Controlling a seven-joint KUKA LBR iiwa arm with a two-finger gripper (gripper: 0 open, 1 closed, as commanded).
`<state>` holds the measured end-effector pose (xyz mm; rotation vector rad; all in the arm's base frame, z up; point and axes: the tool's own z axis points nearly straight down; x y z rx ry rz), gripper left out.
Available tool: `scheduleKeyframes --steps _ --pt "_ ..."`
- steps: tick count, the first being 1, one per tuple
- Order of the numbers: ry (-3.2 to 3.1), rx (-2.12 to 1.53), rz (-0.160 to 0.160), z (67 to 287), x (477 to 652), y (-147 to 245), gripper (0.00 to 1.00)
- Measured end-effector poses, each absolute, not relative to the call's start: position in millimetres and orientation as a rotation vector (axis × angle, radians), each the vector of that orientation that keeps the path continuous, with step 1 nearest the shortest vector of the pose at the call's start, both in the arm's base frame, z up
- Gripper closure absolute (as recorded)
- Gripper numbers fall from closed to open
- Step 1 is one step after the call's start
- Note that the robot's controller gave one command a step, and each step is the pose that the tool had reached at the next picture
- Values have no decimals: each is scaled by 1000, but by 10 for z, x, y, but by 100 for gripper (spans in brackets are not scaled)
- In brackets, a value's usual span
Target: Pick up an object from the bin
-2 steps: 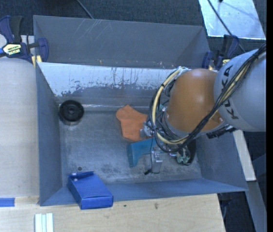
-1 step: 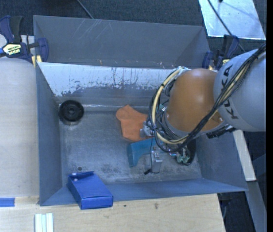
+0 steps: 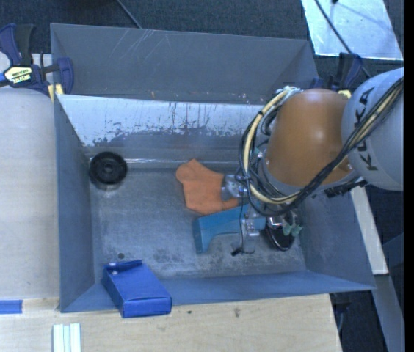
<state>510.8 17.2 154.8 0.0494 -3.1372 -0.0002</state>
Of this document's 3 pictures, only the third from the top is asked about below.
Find orange cloth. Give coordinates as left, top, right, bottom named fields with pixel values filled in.
left=175, top=158, right=240, bottom=216

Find black sunglasses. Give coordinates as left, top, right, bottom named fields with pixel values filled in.
left=264, top=213, right=302, bottom=252

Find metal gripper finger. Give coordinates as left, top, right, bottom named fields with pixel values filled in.
left=240, top=213, right=262, bottom=255
left=221, top=174, right=249, bottom=202

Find grey metal bin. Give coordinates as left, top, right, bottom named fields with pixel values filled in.
left=49, top=22, right=377, bottom=314

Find blue cardboard box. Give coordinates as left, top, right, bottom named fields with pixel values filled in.
left=100, top=259, right=173, bottom=319

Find pale wood board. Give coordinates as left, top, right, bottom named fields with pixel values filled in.
left=0, top=86, right=61, bottom=301

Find black round ring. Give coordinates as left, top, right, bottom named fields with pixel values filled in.
left=88, top=151, right=128, bottom=187

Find blue angled block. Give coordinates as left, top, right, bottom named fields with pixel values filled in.
left=191, top=203, right=266, bottom=255

